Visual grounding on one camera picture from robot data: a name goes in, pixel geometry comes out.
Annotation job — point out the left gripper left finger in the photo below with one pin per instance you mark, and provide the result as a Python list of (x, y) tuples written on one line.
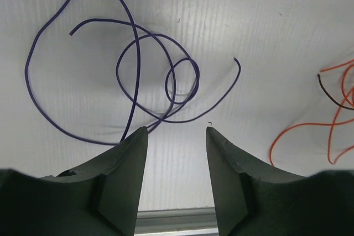
[(98, 197)]

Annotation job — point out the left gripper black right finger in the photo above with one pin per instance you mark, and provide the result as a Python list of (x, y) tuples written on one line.
[(253, 198)]

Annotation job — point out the aluminium mounting rail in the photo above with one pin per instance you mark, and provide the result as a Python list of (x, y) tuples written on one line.
[(192, 221)]

